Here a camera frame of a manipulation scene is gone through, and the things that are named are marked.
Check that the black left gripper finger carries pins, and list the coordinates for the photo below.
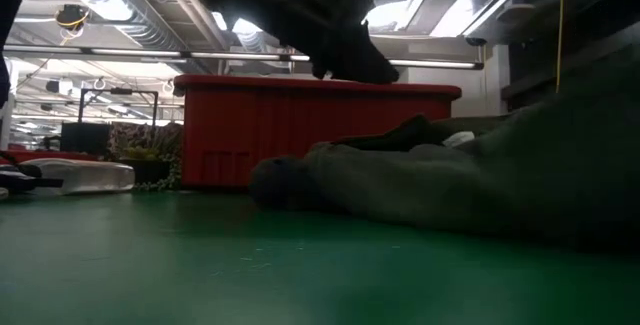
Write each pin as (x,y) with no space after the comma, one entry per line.
(365,70)

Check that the dark green button shirt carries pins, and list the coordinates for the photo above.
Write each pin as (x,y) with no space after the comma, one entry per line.
(425,185)

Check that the red plastic laundry bin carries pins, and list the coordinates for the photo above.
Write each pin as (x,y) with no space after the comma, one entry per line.
(225,130)

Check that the flat silver ceiling panel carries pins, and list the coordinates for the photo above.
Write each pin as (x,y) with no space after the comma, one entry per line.
(450,0)

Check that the long ceiling light strip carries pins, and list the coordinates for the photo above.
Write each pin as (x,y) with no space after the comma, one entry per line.
(135,53)

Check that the small potted succulent plant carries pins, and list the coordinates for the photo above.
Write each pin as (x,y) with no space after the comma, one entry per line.
(145,170)

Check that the black monitor box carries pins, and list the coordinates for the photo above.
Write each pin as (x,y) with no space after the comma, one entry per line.
(85,139)

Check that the clear package with orange label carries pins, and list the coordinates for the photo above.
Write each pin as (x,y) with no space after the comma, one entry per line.
(85,175)

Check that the green table mat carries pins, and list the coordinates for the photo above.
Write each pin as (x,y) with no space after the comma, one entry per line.
(150,265)

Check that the red background table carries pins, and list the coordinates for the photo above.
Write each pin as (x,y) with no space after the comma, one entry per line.
(50,155)

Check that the small black stand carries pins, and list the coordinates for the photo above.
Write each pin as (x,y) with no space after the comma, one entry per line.
(25,182)

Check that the small security camera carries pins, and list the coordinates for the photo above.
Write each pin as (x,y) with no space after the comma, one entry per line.
(475,41)

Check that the large silver ventilation duct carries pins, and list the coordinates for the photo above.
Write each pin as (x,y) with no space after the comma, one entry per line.
(125,10)

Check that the black gantry frame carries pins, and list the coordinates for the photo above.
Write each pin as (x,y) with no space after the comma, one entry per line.
(121,91)

